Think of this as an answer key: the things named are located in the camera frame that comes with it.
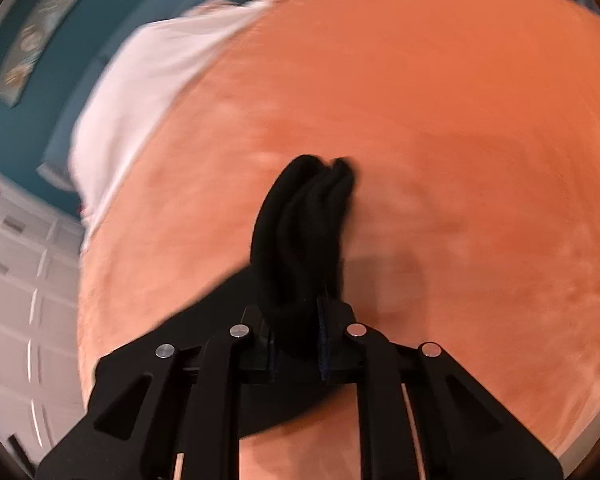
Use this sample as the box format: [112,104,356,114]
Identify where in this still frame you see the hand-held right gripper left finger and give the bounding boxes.
[37,305,281,480]

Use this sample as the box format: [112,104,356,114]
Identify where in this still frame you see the long framed wall picture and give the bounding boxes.
[0,0,117,107]

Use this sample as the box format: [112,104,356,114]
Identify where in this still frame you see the black pants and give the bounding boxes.
[170,154,362,438]

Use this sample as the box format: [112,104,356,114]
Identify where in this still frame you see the orange plush blanket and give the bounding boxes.
[77,0,600,480]

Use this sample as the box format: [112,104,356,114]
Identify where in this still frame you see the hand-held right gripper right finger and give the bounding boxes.
[316,294,565,480]

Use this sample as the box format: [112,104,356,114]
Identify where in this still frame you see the teal headboard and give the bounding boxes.
[0,0,253,216]

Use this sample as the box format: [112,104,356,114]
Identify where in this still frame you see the white wardrobe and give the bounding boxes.
[0,165,88,461]

